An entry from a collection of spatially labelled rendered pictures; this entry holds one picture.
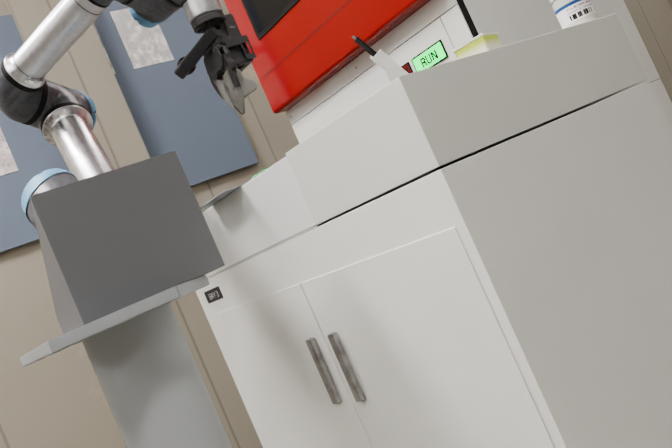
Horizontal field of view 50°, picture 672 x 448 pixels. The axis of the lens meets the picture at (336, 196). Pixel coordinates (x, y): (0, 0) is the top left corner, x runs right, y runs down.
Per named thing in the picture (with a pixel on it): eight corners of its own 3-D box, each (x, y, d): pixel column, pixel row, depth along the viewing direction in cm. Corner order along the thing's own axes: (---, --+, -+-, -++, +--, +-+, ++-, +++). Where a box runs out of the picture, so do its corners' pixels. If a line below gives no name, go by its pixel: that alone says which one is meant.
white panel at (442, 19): (340, 221, 238) (291, 110, 239) (525, 135, 172) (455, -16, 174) (333, 224, 236) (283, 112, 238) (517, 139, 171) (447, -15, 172)
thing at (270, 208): (232, 266, 184) (210, 215, 184) (353, 209, 140) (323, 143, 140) (201, 280, 178) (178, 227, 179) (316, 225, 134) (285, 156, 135)
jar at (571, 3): (578, 34, 151) (559, -8, 151) (606, 18, 145) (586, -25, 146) (559, 39, 147) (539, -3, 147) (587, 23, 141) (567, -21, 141)
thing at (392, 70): (411, 109, 153) (385, 52, 154) (423, 102, 150) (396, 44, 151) (391, 116, 150) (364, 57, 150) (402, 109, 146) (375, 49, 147)
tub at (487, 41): (480, 77, 151) (467, 47, 151) (511, 60, 146) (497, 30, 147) (464, 80, 145) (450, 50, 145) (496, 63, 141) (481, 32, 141)
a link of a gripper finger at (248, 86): (268, 102, 150) (250, 62, 151) (244, 109, 147) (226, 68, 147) (261, 108, 153) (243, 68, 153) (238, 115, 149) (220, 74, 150)
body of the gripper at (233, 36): (258, 59, 151) (235, 7, 152) (224, 67, 146) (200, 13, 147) (242, 74, 157) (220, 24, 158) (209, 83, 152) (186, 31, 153)
